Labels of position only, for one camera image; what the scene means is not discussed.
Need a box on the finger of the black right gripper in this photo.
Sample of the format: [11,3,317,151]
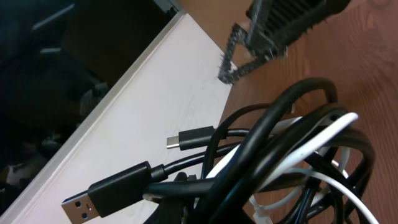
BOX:
[216,0,289,85]
[245,0,350,56]

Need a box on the thin black USB cable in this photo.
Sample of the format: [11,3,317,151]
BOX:
[166,103,312,180]

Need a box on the thick black USB cable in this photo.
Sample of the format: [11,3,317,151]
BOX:
[60,77,377,224]

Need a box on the white USB cable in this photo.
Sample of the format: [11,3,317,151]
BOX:
[205,112,382,224]

